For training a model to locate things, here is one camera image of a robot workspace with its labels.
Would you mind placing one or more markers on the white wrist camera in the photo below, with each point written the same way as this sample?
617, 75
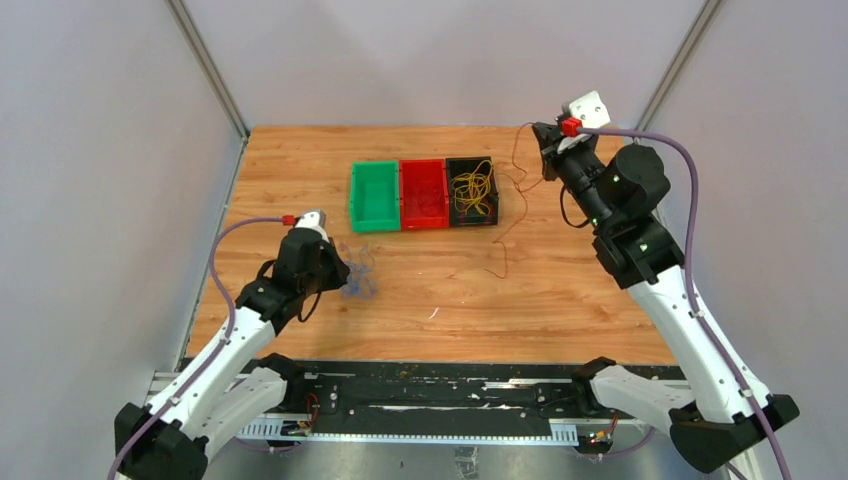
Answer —
314, 220
587, 111

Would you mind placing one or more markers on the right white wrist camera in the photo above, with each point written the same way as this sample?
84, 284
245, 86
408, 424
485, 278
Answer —
587, 111

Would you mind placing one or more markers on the green plastic bin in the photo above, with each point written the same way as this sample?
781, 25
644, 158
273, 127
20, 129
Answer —
375, 197

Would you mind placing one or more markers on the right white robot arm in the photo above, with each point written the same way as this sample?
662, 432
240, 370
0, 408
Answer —
727, 409

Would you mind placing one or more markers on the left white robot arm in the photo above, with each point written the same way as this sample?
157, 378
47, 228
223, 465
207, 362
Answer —
177, 433

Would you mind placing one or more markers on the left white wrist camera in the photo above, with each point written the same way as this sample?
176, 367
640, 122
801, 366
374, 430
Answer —
314, 220

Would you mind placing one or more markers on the aluminium frame post left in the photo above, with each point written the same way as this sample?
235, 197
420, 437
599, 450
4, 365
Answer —
194, 39

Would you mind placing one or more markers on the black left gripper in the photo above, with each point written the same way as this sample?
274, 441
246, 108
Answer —
339, 268

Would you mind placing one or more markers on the red plastic bin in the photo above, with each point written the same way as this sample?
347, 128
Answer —
424, 198

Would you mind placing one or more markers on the aluminium frame post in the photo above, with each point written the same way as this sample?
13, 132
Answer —
698, 29
194, 39

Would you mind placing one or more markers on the aluminium frame post right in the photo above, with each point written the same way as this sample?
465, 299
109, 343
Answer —
698, 29

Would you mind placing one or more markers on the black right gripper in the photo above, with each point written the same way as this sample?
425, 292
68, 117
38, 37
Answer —
549, 137

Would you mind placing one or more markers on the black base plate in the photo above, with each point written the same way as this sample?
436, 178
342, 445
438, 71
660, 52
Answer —
425, 402

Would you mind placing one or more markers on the black plastic bin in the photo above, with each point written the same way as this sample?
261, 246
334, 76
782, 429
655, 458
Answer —
473, 192

